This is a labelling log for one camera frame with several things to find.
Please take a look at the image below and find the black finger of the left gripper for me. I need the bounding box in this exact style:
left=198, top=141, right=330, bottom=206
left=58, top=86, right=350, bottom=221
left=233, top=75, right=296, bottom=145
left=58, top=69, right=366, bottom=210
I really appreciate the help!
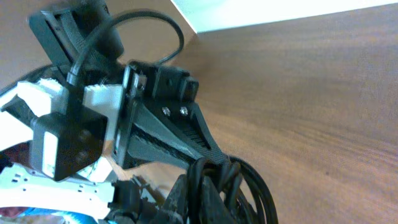
left=126, top=135, right=199, bottom=169
left=133, top=102, right=226, bottom=164

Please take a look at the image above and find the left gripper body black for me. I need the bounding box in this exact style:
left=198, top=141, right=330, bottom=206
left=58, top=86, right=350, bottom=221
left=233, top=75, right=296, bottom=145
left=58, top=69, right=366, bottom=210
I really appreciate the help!
left=112, top=61, right=198, bottom=169

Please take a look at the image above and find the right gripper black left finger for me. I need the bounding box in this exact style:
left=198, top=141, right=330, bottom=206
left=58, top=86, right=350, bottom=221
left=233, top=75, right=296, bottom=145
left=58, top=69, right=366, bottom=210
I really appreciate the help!
left=149, top=174, right=188, bottom=224

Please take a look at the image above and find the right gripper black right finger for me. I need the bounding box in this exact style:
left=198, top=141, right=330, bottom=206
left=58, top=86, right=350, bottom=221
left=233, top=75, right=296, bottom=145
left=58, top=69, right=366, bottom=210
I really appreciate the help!
left=200, top=177, right=236, bottom=224

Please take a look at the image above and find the black USB-A cable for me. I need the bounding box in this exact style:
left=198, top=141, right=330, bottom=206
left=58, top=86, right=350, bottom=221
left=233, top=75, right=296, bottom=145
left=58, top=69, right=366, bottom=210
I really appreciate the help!
left=186, top=155, right=279, bottom=224

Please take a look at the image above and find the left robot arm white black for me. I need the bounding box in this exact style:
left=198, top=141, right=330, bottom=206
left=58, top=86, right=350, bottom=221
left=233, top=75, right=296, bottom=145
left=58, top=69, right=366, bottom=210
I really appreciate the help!
left=1, top=1, right=234, bottom=223

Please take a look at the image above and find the left camera cable black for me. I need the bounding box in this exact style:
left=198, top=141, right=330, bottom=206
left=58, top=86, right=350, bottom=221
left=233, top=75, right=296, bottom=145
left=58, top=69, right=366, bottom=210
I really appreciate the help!
left=67, top=9, right=185, bottom=86

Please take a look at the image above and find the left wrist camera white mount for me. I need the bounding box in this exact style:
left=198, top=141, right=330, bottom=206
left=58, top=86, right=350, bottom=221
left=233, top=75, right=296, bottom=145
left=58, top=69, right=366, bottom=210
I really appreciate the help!
left=1, top=78, right=123, bottom=182

